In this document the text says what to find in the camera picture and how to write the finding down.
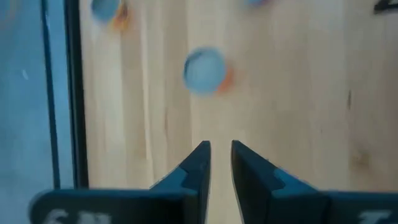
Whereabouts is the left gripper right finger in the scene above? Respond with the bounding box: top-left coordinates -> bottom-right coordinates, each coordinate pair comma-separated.
231,139 -> 398,224

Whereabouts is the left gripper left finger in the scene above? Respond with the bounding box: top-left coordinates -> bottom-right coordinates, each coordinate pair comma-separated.
28,139 -> 212,224

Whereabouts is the orange-label can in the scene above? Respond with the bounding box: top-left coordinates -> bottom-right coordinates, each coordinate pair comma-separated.
182,46 -> 234,96

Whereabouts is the yellow can with red dots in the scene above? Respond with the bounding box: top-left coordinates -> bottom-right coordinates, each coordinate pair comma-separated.
90,0 -> 130,30

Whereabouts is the long black floor tape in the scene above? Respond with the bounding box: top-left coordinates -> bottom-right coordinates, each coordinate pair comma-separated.
40,0 -> 62,190

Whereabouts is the black metal table frame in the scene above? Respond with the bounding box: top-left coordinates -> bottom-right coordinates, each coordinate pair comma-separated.
63,0 -> 90,190

